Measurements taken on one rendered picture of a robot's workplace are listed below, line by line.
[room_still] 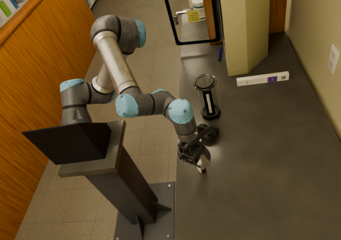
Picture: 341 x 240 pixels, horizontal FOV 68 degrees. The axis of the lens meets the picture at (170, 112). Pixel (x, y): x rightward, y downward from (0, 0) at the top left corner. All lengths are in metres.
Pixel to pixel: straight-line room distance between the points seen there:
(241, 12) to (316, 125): 0.63
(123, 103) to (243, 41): 0.84
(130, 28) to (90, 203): 1.75
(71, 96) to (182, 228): 0.78
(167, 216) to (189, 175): 1.01
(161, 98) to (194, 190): 0.45
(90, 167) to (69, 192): 1.29
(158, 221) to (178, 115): 1.45
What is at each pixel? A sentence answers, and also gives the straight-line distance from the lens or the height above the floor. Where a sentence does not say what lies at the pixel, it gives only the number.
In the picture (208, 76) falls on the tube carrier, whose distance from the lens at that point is 1.23.
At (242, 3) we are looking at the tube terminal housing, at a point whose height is 1.36.
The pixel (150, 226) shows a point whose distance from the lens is 2.15.
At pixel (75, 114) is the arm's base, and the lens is 1.30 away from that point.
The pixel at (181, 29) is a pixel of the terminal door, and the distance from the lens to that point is 1.76.
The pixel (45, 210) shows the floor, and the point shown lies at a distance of 2.72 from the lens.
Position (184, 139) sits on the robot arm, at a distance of 0.88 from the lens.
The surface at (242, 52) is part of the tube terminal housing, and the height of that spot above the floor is 1.10.
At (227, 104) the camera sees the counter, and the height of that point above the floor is 0.94.
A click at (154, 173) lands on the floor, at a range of 2.35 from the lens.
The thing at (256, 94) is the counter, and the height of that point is 0.94.
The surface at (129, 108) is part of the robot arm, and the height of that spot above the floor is 1.43.
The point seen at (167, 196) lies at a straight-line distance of 2.20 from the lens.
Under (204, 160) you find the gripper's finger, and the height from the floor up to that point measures 1.08.
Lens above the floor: 1.94
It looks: 45 degrees down
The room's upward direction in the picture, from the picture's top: 20 degrees counter-clockwise
